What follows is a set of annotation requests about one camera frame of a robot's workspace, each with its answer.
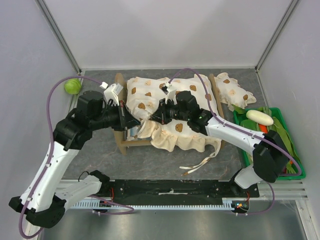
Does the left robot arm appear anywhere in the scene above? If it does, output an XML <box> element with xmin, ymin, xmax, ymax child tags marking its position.
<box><xmin>9</xmin><ymin>90</ymin><xmax>140</xmax><ymax>229</ymax></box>

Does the white cable duct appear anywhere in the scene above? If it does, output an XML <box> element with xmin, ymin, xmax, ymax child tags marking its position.
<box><xmin>71</xmin><ymin>198</ymin><xmax>249</xmax><ymax>212</ymax></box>

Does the blue white striped mattress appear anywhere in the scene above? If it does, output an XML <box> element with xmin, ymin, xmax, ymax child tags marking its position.
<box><xmin>127</xmin><ymin>126</ymin><xmax>140</xmax><ymax>138</ymax></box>

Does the orange carrot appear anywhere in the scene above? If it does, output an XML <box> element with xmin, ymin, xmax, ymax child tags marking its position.
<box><xmin>258</xmin><ymin>124</ymin><xmax>268</xmax><ymax>133</ymax></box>

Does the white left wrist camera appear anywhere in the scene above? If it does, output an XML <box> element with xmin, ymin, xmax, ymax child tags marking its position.
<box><xmin>99</xmin><ymin>82</ymin><xmax>124</xmax><ymax>106</ymax></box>

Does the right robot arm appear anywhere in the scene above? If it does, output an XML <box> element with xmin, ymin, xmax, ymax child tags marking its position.
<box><xmin>150</xmin><ymin>91</ymin><xmax>290</xmax><ymax>197</ymax></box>

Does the bear print cream quilt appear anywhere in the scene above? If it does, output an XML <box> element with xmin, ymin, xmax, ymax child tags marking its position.
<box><xmin>126</xmin><ymin>74</ymin><xmax>222</xmax><ymax>175</ymax></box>

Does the green cabbage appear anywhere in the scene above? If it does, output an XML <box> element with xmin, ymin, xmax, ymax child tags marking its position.
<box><xmin>64</xmin><ymin>78</ymin><xmax>82</xmax><ymax>95</ymax></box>

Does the wooden pet bed frame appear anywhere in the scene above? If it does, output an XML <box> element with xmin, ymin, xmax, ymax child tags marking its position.
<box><xmin>113</xmin><ymin>73</ymin><xmax>225</xmax><ymax>156</ymax></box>

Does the green plastic basket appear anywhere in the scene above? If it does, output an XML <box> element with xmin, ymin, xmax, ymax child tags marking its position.
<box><xmin>233</xmin><ymin>107</ymin><xmax>307</xmax><ymax>181</ymax></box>

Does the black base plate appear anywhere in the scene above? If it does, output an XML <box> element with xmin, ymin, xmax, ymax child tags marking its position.
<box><xmin>98</xmin><ymin>179</ymin><xmax>260</xmax><ymax>205</ymax></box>

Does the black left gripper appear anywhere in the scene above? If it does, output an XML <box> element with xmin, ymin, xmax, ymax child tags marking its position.
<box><xmin>90</xmin><ymin>100</ymin><xmax>141</xmax><ymax>132</ymax></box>

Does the bear print small pillow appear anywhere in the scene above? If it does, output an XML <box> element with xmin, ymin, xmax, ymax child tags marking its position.
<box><xmin>214</xmin><ymin>72</ymin><xmax>257</xmax><ymax>112</ymax></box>

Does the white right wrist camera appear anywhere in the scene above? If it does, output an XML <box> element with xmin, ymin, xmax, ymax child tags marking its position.
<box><xmin>161</xmin><ymin>82</ymin><xmax>176</xmax><ymax>102</ymax></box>

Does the white radish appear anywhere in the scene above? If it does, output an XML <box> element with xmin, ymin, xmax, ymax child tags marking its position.
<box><xmin>246</xmin><ymin>109</ymin><xmax>274</xmax><ymax>126</ymax></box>

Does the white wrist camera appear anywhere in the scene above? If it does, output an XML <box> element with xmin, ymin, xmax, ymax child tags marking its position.
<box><xmin>99</xmin><ymin>82</ymin><xmax>124</xmax><ymax>106</ymax></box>
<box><xmin>161</xmin><ymin>82</ymin><xmax>176</xmax><ymax>102</ymax></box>

